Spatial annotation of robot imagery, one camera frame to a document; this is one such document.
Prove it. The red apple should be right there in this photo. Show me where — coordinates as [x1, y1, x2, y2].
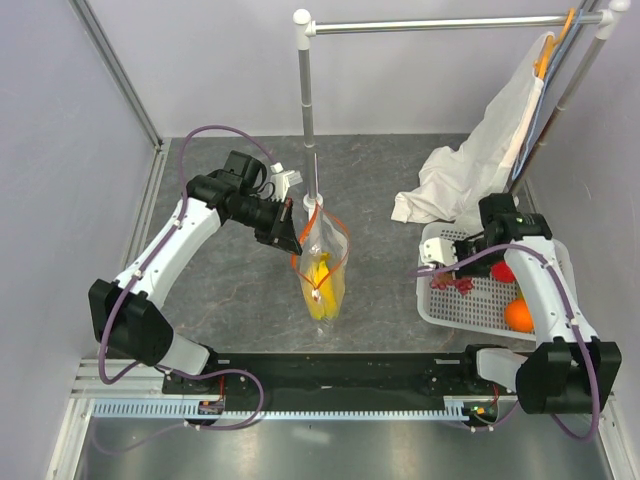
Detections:
[490, 261, 516, 284]

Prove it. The metal clothes rack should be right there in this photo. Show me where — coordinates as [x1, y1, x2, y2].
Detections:
[292, 1, 631, 213]

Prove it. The white cloth garment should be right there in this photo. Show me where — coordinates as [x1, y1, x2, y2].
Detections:
[391, 32, 554, 234]

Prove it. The yellow banana bunch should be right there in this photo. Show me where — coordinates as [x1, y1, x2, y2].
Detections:
[301, 253, 345, 322]

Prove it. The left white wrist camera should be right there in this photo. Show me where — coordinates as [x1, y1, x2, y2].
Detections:
[270, 162, 303, 201]

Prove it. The blue clothes hanger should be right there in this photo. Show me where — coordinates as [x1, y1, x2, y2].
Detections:
[510, 9, 585, 183]

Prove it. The clear orange-zipper zip bag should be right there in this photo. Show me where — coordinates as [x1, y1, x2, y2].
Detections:
[290, 203, 351, 332]

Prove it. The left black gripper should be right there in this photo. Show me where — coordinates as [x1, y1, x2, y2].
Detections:
[230, 196, 302, 256]

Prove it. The red grape bunch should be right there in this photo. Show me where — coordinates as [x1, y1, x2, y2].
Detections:
[431, 272, 473, 295]

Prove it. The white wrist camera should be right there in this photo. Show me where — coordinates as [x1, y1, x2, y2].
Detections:
[270, 162, 303, 201]
[419, 237, 457, 266]

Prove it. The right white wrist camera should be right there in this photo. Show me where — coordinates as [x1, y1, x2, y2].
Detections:
[419, 237, 457, 266]

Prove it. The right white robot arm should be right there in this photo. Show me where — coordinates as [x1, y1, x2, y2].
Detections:
[453, 193, 622, 415]

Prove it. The white plastic basket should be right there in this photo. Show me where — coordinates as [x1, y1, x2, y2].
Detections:
[416, 222, 577, 341]

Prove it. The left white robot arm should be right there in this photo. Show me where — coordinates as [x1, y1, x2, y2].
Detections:
[88, 151, 302, 393]

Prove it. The orange clothes hanger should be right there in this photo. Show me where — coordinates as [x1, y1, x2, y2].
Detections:
[533, 8, 576, 80]

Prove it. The orange fruit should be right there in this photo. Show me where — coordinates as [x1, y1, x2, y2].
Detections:
[504, 298, 534, 333]

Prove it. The white slotted cable duct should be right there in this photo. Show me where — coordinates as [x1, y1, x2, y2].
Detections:
[92, 398, 497, 421]

